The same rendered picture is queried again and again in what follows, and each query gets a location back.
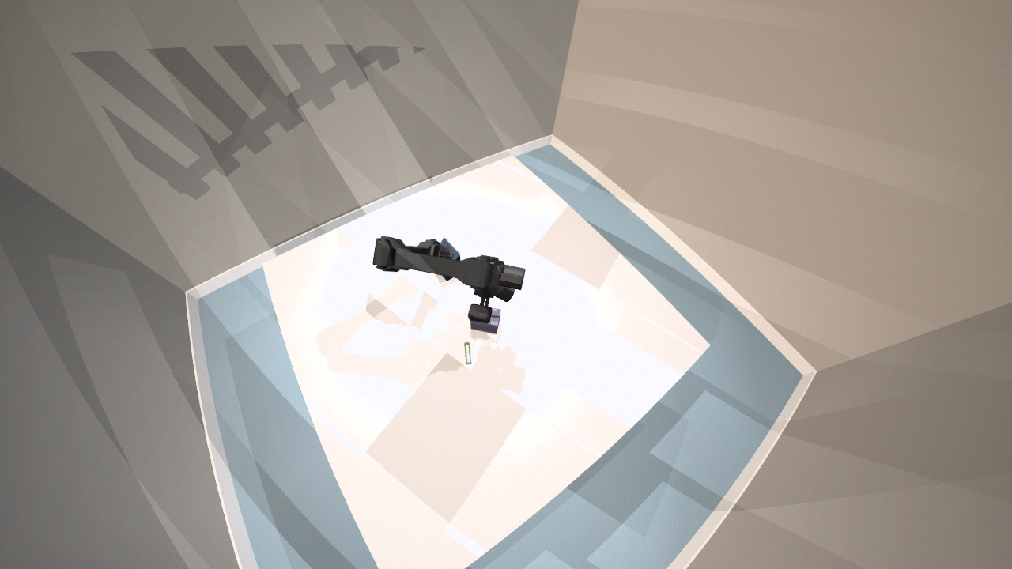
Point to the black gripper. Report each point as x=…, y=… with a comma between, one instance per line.
x=481, y=313

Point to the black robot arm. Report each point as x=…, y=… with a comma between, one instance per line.
x=484, y=273

